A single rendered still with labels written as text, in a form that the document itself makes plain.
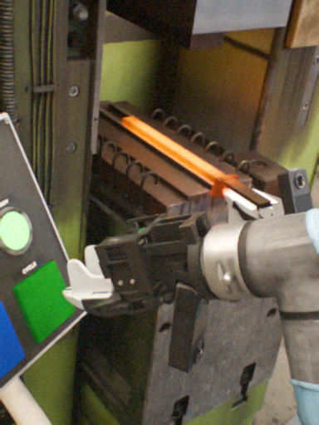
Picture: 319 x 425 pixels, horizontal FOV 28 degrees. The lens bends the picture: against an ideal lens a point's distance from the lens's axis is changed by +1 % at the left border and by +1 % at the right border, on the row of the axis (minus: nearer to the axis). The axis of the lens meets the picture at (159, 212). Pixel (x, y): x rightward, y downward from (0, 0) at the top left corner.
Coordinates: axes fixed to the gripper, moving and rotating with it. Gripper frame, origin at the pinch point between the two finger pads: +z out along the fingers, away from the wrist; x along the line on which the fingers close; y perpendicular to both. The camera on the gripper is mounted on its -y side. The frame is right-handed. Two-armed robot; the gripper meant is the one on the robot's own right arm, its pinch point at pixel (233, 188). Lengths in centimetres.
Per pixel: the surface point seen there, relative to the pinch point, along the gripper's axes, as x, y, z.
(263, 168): 15.0, 2.0, 6.8
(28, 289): -46.3, -3.3, -13.3
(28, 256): -44.8, -5.7, -10.1
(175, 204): -10.5, 2.1, 2.7
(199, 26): -11.2, -28.1, 2.7
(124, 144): -6.3, 1.0, 24.8
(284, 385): 67, 100, 22
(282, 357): 77, 100, 31
